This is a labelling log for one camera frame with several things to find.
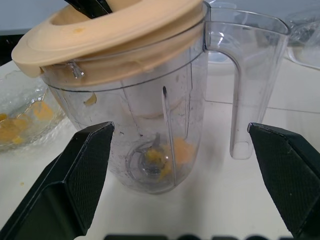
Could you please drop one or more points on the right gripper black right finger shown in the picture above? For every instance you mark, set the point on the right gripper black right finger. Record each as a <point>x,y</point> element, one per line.
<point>290,180</point>

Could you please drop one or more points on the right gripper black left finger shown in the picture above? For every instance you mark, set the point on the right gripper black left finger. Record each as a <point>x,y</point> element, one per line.
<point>65,195</point>

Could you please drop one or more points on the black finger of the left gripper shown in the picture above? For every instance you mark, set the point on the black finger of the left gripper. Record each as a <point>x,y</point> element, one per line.
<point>102,5</point>
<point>81,6</point>

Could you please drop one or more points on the cream blender lid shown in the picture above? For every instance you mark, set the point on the cream blender lid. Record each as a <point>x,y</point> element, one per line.
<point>125,37</point>

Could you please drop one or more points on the orange fruit piece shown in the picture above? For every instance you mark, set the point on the orange fruit piece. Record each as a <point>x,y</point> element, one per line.
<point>15,128</point>
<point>3,117</point>
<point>43,111</point>

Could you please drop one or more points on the blender blade with fruit pulp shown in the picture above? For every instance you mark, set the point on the blender blade with fruit pulp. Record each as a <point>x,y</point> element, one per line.
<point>142,160</point>

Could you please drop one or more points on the yellow fruit bit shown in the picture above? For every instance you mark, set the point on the yellow fruit bit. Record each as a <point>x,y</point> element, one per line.
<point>90,100</point>

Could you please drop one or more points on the yellow mashed fruit pieces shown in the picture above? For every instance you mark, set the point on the yellow mashed fruit pieces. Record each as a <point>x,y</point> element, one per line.
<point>160,165</point>

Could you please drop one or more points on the orange fruit chunk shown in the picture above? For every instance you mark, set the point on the orange fruit chunk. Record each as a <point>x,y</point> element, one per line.
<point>183,150</point>

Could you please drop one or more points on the clear textured glass bowl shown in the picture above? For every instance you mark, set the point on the clear textured glass bowl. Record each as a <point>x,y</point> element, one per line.
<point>22,92</point>

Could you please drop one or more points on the clear plastic container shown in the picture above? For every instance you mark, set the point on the clear plastic container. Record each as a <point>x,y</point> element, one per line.
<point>305,37</point>
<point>220,50</point>

